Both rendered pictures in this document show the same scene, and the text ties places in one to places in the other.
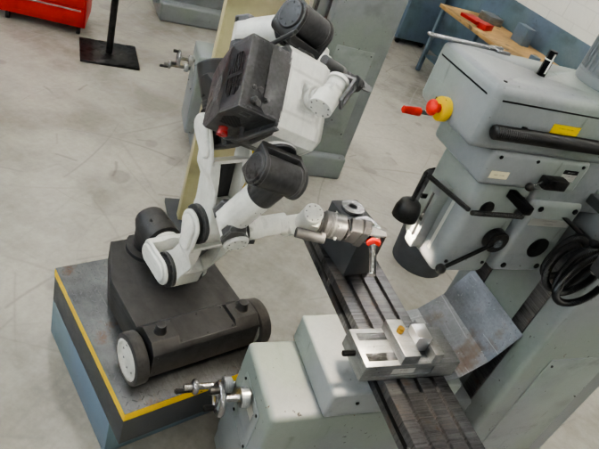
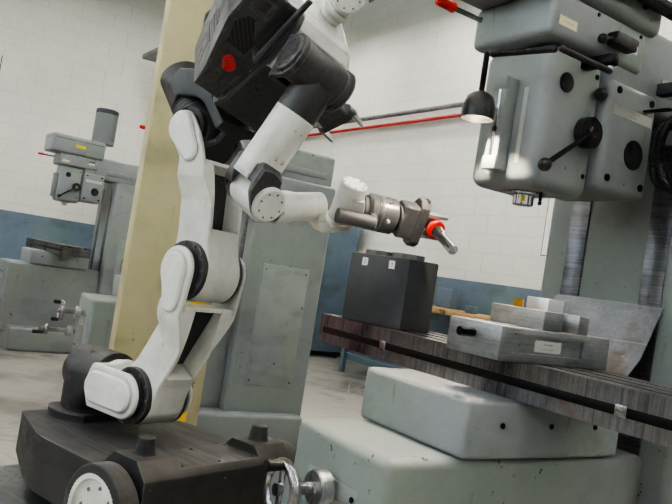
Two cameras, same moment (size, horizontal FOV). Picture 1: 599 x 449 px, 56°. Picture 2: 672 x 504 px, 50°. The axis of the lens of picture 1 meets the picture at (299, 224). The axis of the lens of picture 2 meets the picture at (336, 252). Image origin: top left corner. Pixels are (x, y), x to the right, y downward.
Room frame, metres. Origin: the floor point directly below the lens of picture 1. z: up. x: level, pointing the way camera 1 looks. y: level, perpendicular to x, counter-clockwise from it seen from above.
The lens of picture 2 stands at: (-0.18, 0.11, 1.06)
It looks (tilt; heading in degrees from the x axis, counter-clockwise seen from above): 2 degrees up; 356
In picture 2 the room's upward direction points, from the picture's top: 9 degrees clockwise
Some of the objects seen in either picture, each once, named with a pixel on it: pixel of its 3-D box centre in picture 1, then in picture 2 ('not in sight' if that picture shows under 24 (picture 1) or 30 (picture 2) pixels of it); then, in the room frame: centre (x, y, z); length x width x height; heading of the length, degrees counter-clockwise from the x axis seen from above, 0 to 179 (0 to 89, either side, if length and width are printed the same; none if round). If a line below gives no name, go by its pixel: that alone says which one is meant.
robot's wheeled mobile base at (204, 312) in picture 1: (174, 280); (141, 428); (1.70, 0.39, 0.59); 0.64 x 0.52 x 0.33; 47
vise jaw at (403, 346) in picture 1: (400, 341); (525, 317); (1.35, -0.43, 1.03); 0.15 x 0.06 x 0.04; 30
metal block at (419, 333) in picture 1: (417, 337); (543, 312); (1.37, -0.48, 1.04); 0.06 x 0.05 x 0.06; 30
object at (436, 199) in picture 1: (427, 214); (500, 124); (1.41, -0.33, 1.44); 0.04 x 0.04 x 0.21; 30
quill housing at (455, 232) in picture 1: (463, 209); (535, 125); (1.47, -0.43, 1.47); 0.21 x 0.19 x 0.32; 30
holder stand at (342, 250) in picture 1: (350, 235); (389, 289); (1.79, -0.19, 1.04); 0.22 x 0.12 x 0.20; 39
